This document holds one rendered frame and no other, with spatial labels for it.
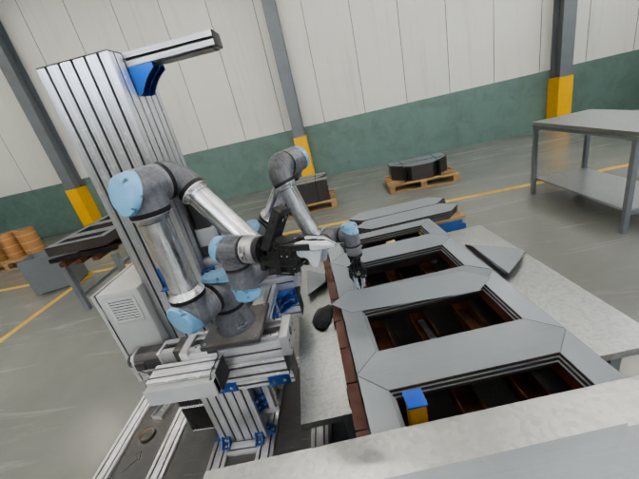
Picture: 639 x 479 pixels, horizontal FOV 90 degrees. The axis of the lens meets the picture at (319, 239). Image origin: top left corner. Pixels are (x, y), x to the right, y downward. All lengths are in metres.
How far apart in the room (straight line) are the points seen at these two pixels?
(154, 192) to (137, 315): 0.69
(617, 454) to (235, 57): 8.47
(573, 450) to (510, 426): 0.11
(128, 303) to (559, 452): 1.41
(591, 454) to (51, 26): 10.48
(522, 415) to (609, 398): 0.18
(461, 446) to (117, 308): 1.31
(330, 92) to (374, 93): 1.03
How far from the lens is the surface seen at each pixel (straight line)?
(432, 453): 0.81
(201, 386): 1.30
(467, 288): 1.60
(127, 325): 1.62
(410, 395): 1.11
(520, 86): 9.48
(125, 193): 0.99
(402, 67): 8.53
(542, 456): 0.81
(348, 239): 1.47
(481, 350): 1.30
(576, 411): 0.92
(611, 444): 0.86
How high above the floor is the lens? 1.74
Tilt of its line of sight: 22 degrees down
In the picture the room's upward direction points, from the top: 13 degrees counter-clockwise
